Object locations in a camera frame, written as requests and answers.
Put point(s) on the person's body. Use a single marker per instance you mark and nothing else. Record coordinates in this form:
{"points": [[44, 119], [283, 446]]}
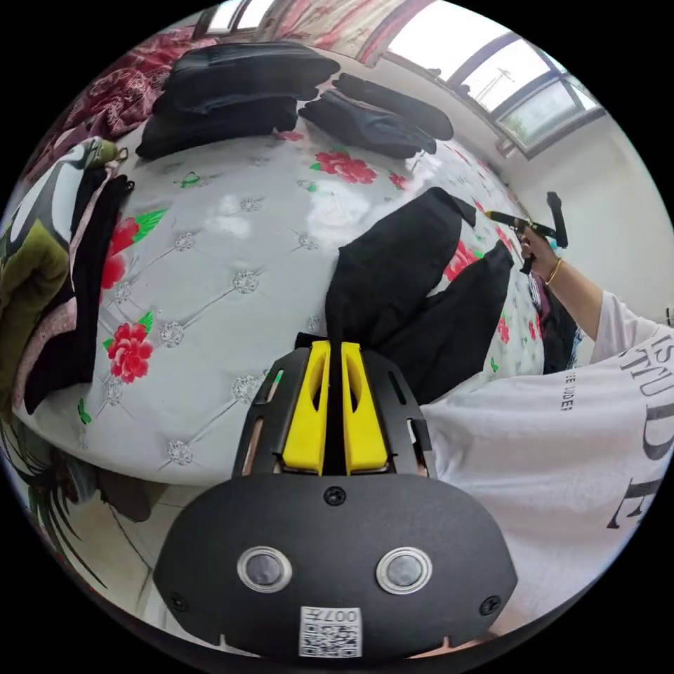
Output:
{"points": [[553, 463]]}

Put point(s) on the pink floral curtain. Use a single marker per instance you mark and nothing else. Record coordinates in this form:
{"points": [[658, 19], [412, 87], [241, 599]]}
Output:
{"points": [[337, 26]]}

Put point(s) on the bed with floral quilted cover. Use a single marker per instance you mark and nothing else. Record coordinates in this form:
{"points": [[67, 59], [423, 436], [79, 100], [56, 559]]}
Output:
{"points": [[231, 247]]}

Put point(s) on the pile of dark printed clothes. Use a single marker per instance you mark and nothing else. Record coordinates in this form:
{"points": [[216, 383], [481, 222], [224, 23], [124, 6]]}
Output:
{"points": [[558, 326]]}

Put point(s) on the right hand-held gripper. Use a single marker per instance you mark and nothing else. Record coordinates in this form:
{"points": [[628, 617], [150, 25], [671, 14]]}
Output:
{"points": [[534, 229]]}

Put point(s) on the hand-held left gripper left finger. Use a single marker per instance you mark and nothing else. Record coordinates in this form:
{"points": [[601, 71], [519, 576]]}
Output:
{"points": [[308, 421]]}

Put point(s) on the pile of black clothes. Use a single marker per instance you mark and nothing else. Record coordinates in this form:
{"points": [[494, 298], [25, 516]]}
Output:
{"points": [[231, 89], [379, 116]]}

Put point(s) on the window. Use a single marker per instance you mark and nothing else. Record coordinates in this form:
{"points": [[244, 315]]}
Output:
{"points": [[505, 68], [239, 13]]}

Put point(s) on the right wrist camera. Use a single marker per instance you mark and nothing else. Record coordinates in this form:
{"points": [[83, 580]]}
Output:
{"points": [[558, 221]]}

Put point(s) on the black pants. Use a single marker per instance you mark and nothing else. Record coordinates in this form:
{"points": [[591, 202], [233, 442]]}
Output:
{"points": [[400, 284]]}

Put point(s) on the person's right hand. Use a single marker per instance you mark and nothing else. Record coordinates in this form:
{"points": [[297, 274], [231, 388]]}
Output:
{"points": [[542, 258]]}

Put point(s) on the pile of mixed clothes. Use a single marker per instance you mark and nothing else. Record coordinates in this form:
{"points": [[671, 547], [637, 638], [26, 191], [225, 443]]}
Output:
{"points": [[63, 316]]}

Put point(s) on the red patterned blanket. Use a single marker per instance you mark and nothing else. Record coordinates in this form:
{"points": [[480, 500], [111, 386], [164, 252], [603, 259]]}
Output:
{"points": [[121, 89]]}

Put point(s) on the person's right forearm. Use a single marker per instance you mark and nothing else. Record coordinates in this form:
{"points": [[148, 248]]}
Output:
{"points": [[576, 300]]}

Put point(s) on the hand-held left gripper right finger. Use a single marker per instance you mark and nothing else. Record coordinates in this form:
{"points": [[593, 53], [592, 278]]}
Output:
{"points": [[366, 426]]}

